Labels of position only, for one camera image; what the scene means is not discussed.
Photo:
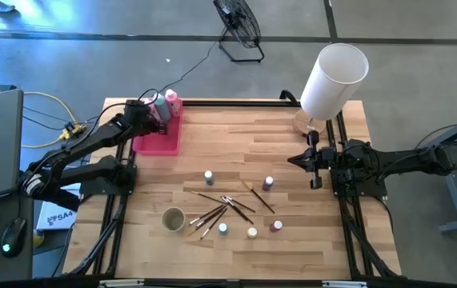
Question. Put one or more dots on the large teal paint bottle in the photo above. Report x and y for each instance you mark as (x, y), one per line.
(163, 108)

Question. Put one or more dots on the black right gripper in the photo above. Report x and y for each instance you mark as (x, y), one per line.
(326, 158)

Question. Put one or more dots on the white shade wooden table lamp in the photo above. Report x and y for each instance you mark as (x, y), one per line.
(332, 84)

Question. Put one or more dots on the dark grey desk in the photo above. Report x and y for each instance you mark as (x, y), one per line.
(12, 272)

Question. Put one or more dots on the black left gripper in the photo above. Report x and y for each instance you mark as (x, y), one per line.
(144, 124)

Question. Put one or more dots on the black aluminium table frame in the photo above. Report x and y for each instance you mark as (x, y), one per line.
(232, 103)

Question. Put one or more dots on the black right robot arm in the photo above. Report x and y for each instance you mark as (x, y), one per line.
(404, 162)

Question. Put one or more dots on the small blue-grey paint bottle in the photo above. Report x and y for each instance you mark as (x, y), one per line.
(209, 177)

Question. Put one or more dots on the small light blue paint bottle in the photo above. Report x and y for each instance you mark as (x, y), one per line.
(223, 228)

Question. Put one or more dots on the small magenta paint bottle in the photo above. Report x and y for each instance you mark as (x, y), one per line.
(276, 226)

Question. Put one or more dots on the large pink paint bottle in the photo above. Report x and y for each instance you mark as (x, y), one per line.
(173, 102)
(154, 112)

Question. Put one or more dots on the small yellow paint bottle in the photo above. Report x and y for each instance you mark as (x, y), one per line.
(252, 233)

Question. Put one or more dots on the small purple paint bottle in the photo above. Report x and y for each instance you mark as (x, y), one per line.
(268, 183)

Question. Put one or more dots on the person's shoe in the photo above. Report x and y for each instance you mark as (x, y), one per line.
(1, 5)

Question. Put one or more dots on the black computer mouse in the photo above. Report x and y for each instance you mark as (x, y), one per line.
(13, 238)

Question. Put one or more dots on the pink plastic tray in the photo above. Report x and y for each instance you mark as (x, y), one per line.
(164, 146)

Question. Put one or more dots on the paintbrushes in cup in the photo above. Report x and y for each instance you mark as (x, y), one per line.
(257, 196)

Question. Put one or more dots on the white cardboard box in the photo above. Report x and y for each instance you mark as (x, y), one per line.
(58, 220)

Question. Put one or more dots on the silver frame bracket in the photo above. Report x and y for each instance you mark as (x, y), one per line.
(344, 284)
(122, 284)

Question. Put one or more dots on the white ribbed cup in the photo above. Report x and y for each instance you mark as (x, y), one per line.
(173, 219)

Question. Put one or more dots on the small yellow object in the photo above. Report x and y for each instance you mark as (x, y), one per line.
(38, 238)

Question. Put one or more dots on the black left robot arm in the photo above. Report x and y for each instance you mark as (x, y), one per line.
(92, 138)

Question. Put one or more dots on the black floor fan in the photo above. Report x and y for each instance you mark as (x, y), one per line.
(234, 18)

